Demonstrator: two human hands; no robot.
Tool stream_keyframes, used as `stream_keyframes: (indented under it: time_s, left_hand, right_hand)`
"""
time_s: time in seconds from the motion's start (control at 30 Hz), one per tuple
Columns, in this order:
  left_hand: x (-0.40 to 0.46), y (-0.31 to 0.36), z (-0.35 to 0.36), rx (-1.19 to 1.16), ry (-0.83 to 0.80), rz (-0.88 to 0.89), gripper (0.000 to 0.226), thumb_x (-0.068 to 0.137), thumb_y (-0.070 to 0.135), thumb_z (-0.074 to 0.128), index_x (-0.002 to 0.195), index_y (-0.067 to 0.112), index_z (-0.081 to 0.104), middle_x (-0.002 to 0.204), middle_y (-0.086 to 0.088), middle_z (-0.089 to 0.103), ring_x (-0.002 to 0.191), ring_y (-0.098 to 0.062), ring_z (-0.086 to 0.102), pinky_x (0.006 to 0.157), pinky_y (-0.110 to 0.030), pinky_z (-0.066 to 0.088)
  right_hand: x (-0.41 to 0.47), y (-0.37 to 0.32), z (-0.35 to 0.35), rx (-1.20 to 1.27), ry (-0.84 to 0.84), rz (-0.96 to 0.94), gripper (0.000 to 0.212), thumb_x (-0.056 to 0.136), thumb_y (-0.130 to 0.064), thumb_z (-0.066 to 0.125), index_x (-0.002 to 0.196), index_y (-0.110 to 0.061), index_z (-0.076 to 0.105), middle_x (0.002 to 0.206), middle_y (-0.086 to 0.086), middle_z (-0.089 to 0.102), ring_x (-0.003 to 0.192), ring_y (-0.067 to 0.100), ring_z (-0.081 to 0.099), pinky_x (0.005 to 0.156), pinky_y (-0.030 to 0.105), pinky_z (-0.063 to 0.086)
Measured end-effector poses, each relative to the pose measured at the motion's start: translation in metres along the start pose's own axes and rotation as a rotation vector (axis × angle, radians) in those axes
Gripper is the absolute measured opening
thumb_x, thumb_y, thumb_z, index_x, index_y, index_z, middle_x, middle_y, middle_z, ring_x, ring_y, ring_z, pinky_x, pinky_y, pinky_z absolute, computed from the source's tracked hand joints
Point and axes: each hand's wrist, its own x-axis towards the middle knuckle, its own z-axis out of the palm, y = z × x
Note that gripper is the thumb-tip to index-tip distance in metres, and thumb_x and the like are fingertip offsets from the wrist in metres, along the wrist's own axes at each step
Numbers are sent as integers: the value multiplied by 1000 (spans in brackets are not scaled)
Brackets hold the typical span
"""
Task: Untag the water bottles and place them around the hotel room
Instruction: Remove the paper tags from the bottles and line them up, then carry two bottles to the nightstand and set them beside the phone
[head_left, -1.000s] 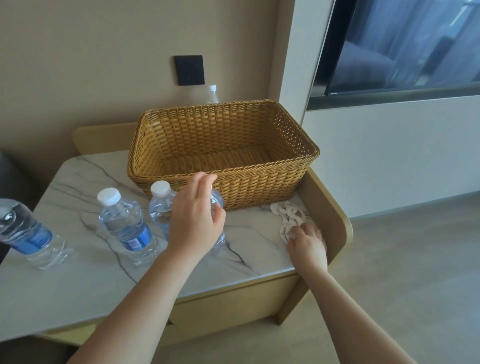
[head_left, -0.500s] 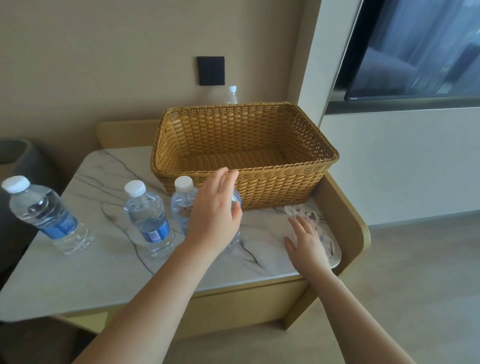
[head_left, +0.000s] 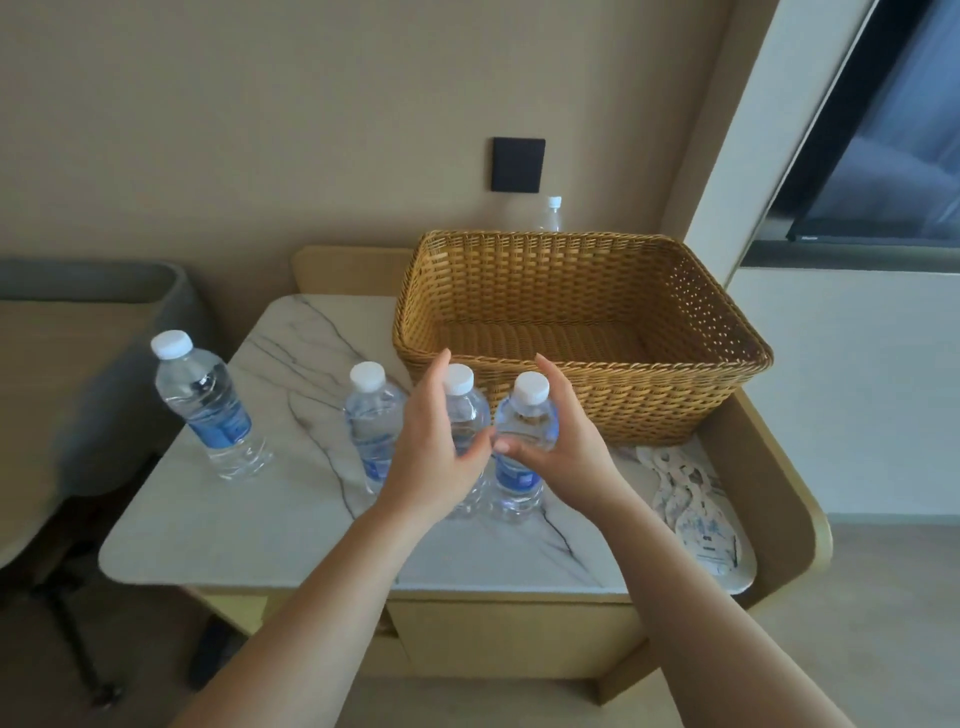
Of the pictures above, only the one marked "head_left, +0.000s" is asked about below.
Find person's left hand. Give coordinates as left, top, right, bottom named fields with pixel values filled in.
left=373, top=348, right=497, bottom=531

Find person's right hand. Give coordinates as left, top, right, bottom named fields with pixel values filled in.
left=492, top=354, right=640, bottom=523

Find person's left forearm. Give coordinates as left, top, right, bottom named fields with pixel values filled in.
left=171, top=501, right=451, bottom=728

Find person's right forearm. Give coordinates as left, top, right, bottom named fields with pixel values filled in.
left=553, top=487, right=858, bottom=728

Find woven wicker basket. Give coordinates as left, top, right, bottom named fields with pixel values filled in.
left=392, top=229, right=774, bottom=448

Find wooden cabinet with marble top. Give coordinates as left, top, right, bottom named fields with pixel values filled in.
left=98, top=245, right=834, bottom=707

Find white paper door hangers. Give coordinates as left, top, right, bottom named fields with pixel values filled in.
left=636, top=445, right=742, bottom=578

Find grey upholstered chair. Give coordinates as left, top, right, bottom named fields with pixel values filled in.
left=0, top=258, right=213, bottom=499

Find beige desk with black legs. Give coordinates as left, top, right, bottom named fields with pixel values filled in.
left=0, top=298, right=181, bottom=710

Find black television screen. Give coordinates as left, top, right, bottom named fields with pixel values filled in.
left=785, top=0, right=960, bottom=249

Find black wall switch panel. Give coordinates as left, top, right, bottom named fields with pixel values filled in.
left=491, top=137, right=547, bottom=195

